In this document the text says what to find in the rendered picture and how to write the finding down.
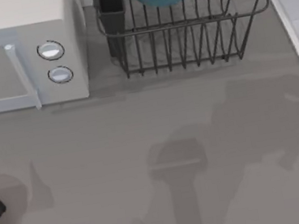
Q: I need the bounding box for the small microwave knob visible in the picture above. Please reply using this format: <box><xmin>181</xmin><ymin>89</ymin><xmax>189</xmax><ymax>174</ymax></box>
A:
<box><xmin>46</xmin><ymin>63</ymin><xmax>75</xmax><ymax>86</ymax></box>

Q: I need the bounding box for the pale microwave oven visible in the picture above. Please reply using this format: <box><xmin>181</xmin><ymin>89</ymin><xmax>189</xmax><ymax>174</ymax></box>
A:
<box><xmin>0</xmin><ymin>0</ymin><xmax>99</xmax><ymax>117</ymax></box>

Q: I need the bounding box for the black cutlery holder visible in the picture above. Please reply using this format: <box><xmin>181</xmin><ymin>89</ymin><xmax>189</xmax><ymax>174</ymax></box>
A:
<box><xmin>92</xmin><ymin>0</ymin><xmax>135</xmax><ymax>60</ymax></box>

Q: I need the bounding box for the large microwave knob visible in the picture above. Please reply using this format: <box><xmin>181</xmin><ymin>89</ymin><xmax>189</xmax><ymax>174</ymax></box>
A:
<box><xmin>35</xmin><ymin>37</ymin><xmax>67</xmax><ymax>64</ymax></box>

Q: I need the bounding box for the dark wire dish rack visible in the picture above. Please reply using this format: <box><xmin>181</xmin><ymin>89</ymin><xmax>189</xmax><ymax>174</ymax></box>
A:
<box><xmin>92</xmin><ymin>0</ymin><xmax>278</xmax><ymax>83</ymax></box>

